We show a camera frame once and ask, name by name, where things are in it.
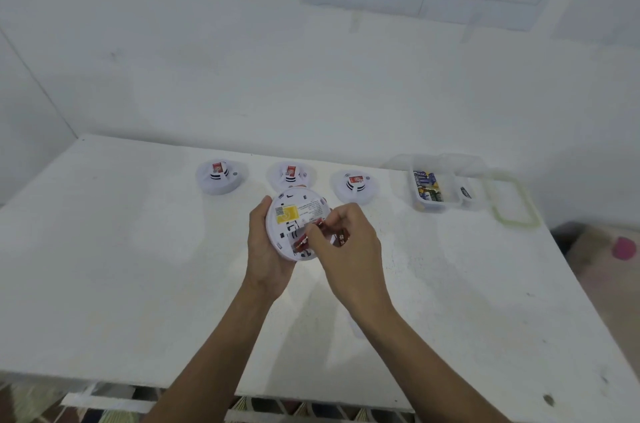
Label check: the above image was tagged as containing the person's right hand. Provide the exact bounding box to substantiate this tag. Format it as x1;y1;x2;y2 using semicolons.
305;202;396;321

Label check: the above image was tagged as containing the person's left hand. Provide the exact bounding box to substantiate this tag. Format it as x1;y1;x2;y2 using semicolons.
246;195;303;301

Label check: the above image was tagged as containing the clear plastic container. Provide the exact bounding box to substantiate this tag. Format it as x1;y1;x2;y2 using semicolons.
455;155;495;211
382;154;463;212

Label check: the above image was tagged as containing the pile of assorted batteries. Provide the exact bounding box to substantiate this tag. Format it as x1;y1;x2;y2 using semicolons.
412;169;445;202

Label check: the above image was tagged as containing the clear lid with green rim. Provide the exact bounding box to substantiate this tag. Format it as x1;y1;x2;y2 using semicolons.
492;170;542;230

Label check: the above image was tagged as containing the person's left forearm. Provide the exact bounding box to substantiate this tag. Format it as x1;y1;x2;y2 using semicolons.
139;285;279;423

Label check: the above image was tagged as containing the person's right forearm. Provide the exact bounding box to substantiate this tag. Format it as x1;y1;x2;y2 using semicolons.
357;300;513;423

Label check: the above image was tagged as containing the cream fabric with pink dots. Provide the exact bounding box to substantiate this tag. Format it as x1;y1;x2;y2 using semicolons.
565;222;640;324

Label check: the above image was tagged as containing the white table frame rail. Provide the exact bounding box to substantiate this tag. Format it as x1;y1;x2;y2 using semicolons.
61;391;416;416

